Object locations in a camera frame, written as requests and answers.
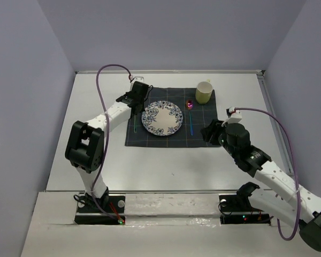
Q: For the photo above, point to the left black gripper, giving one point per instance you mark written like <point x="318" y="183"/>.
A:
<point x="142" y="109"/>

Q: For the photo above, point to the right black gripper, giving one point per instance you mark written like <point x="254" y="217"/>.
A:
<point x="214" y="127"/>

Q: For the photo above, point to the iridescent fork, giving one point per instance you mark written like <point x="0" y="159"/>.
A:
<point x="135" y="124"/>

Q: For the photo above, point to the dark checked cloth placemat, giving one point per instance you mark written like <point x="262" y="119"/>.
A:
<point x="202" y="115"/>

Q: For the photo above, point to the blue floral plate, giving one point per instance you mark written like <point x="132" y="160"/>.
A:
<point x="162" y="118"/>

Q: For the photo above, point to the iridescent spoon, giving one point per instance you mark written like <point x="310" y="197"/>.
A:
<point x="189" y="105"/>

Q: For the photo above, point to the cream yellow mug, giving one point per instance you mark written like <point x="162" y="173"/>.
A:
<point x="203" y="92"/>

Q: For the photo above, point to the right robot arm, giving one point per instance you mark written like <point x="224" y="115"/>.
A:
<point x="290" y="203"/>

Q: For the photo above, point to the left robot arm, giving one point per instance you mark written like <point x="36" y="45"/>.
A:
<point x="88" y="141"/>

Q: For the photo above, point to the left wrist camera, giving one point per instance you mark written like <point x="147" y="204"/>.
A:
<point x="137" y="78"/>

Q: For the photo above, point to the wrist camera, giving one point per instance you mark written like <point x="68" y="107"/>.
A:
<point x="233" y="116"/>
<point x="137" y="78"/>

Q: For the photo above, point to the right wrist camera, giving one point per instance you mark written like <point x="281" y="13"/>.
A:
<point x="233" y="116"/>

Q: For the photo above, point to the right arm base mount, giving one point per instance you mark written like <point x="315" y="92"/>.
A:
<point x="236" y="208"/>

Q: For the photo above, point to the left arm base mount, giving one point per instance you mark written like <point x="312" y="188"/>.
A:
<point x="88" y="213"/>

